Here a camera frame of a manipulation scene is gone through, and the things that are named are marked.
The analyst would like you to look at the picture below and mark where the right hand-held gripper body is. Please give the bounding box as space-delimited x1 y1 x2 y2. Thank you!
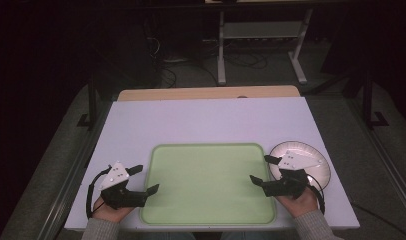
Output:
262 150 323 201

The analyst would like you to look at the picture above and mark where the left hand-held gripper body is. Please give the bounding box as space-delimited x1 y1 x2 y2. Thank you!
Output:
98 161 149 211

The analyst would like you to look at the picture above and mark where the person's left hand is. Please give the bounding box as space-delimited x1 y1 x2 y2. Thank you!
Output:
91 196 135 223

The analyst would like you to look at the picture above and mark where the person's right hand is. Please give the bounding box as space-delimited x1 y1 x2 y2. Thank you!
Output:
275 187 321 220

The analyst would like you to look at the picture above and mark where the white ridged plate dark rim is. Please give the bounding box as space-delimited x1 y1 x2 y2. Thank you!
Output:
268 140 332 192

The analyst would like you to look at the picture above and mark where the light green tray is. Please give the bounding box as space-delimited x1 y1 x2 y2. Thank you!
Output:
139 142 278 226

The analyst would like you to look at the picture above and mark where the black metal stand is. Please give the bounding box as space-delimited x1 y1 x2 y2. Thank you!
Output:
76 75 99 130
361 70 391 130

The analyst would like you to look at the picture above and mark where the wooden table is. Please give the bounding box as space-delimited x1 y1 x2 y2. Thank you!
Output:
117 84 302 103

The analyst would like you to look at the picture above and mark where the left hand-held gripper black cable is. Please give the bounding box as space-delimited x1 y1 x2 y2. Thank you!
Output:
85 164 114 220

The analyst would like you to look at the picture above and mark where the hand-held gripper black cable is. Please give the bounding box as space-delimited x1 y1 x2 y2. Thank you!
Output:
85 164 114 220
305 173 327 215

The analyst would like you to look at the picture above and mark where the right hand-held gripper black cable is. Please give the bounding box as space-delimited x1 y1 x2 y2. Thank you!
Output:
305 173 327 215

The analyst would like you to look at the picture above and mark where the aluminium rail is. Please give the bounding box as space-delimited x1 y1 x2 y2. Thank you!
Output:
35 99 114 240
345 98 406 214

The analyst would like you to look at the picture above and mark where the thin black floor cable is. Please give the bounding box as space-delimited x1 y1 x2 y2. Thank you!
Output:
350 201 406 236

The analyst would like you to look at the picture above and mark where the tangle of black floor cables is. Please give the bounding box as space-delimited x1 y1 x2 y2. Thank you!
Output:
224 51 269 70

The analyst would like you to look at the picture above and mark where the metal stand frame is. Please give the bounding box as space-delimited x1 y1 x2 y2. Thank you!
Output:
216 7 314 86

